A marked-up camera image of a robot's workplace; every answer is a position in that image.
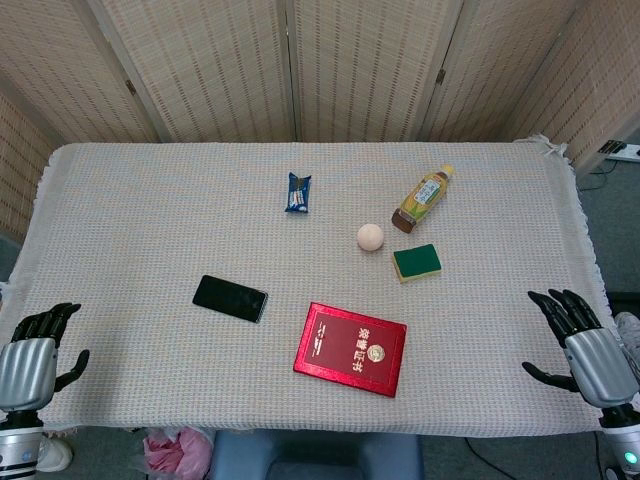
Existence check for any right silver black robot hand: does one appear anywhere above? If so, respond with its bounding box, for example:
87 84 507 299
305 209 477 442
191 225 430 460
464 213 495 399
521 288 640 409

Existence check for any beige woven tablecloth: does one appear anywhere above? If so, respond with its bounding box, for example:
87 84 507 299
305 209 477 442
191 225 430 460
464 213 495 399
0 133 619 441

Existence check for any woven folding screen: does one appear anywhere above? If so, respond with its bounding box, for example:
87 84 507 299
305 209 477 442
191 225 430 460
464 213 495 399
0 0 640 246

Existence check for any white power strip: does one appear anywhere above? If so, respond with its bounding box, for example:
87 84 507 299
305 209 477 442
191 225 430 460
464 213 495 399
599 140 640 162

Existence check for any yellow tea bottle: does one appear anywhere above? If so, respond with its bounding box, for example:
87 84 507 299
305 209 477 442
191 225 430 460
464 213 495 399
390 164 457 235

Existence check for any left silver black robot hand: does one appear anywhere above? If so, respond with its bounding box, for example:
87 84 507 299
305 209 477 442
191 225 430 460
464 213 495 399
0 302 91 413

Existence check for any red certificate book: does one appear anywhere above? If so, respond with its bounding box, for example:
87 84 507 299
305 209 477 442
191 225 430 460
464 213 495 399
292 301 409 399

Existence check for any blue snack packet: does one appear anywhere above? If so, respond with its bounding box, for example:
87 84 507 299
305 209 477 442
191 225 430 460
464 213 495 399
283 171 313 215

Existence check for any white sneaker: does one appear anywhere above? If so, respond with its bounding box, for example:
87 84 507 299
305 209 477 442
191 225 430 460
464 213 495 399
35 433 74 473

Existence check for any black floor cable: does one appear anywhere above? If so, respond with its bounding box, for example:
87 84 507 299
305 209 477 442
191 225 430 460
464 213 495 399
462 435 531 480

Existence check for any beige ball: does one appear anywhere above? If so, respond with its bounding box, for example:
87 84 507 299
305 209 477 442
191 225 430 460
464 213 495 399
356 222 386 252

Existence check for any grey knit shoe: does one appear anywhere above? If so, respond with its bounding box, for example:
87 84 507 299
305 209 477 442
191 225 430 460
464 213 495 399
613 311 640 369

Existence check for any green yellow sponge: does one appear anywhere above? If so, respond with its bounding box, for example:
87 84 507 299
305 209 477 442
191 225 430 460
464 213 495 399
392 243 445 285

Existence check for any blue grey chair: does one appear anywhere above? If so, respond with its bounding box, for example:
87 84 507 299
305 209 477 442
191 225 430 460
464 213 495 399
209 428 426 480

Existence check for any black smartphone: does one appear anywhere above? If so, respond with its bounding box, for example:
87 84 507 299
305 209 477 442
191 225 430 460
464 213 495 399
191 274 269 325

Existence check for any pink plastic bag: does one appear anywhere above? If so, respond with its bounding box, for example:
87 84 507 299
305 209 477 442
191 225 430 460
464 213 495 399
143 426 215 480

